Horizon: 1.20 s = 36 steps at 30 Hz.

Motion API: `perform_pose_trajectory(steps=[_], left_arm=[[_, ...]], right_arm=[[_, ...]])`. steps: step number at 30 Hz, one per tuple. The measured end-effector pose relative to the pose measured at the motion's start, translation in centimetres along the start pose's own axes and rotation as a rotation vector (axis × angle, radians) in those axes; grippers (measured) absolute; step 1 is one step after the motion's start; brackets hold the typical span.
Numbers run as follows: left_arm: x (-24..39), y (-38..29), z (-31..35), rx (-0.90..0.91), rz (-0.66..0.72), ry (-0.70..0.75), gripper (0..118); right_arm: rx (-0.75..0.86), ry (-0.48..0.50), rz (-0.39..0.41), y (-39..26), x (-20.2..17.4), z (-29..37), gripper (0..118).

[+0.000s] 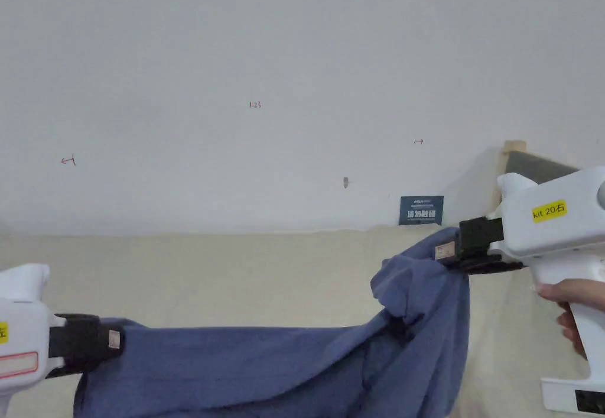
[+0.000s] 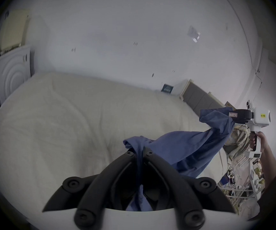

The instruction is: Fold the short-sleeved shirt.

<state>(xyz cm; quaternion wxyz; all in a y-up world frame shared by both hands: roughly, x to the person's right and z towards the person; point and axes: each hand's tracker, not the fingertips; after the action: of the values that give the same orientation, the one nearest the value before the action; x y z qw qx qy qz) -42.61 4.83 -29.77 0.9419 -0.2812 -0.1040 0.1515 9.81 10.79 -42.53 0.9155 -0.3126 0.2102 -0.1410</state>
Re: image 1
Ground bed with beige sheet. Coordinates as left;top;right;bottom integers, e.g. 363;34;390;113
0;225;605;418

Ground person's right hand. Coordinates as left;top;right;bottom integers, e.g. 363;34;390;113
532;279;605;359

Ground blue shirt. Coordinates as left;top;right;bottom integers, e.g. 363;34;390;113
73;226;473;418

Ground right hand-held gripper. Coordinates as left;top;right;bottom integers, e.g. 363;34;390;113
432;166;605;415

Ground dark blue sign card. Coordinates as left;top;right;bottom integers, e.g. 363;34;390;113
399;195;445;226

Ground wooden-framed grey panel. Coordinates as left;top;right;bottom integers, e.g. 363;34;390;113
490;140;583;213

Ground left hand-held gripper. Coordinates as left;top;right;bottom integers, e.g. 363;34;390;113
0;263;126;394

